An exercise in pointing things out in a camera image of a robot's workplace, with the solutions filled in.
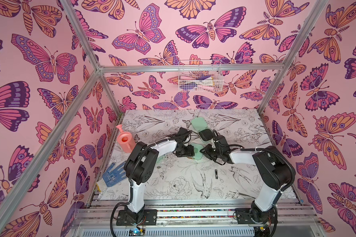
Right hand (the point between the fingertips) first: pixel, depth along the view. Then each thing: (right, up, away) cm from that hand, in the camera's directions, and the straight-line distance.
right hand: (200, 150), depth 96 cm
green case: (-2, +1, +1) cm, 2 cm away
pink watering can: (-47, +7, -5) cm, 47 cm away
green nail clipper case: (-25, -5, -1) cm, 25 cm away
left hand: (-5, -2, -1) cm, 5 cm away
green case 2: (+5, +11, +9) cm, 15 cm away
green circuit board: (-35, -36, -24) cm, 55 cm away
